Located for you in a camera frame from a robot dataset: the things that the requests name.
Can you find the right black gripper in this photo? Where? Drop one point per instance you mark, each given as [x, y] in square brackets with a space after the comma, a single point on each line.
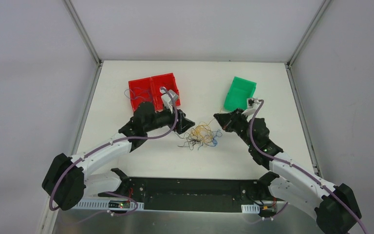
[229, 120]

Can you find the green bin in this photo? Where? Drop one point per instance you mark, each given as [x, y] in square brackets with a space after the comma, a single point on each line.
[240, 90]

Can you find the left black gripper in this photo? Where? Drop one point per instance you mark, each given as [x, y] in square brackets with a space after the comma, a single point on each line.
[178, 121]

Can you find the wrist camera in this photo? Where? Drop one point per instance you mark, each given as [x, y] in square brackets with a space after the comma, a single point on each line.
[169, 98]
[252, 106]

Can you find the red double bin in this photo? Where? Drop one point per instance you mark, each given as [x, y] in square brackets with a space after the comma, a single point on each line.
[148, 89]

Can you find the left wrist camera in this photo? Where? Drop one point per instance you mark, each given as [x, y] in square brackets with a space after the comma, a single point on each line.
[169, 98]

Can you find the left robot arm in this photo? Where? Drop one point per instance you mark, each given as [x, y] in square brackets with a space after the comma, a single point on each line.
[70, 178]

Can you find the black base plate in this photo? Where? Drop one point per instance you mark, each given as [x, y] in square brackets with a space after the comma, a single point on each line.
[195, 195]

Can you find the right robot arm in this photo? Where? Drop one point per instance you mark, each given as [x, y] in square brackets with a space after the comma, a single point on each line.
[334, 208]

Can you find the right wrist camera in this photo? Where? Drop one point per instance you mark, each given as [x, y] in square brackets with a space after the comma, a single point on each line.
[252, 106]

